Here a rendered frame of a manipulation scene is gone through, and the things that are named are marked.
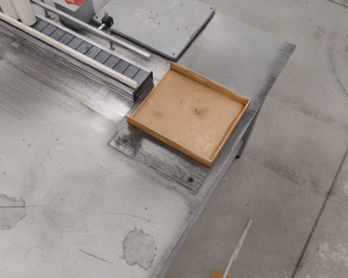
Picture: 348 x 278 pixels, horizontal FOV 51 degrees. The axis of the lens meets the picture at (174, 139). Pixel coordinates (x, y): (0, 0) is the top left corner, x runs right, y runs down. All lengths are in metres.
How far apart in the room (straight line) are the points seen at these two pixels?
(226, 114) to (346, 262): 1.11
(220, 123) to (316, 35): 1.71
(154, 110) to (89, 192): 0.33
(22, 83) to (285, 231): 1.38
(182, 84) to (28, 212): 0.61
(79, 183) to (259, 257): 1.09
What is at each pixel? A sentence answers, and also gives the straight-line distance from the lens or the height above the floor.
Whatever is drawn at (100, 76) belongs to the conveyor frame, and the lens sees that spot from 1.22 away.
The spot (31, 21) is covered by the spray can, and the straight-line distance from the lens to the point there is 1.41.
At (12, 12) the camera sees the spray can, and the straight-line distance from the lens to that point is 1.43.
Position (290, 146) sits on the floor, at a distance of 2.16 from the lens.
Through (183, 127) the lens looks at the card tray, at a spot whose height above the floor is 0.83.
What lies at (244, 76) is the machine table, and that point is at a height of 0.83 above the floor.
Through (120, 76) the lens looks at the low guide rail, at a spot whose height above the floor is 0.91.
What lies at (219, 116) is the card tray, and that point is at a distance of 1.17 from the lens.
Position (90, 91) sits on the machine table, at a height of 0.83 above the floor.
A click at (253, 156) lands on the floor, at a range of 2.08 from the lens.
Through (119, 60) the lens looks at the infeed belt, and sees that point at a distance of 1.24.
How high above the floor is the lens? 1.81
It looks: 61 degrees down
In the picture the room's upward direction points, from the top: 2 degrees clockwise
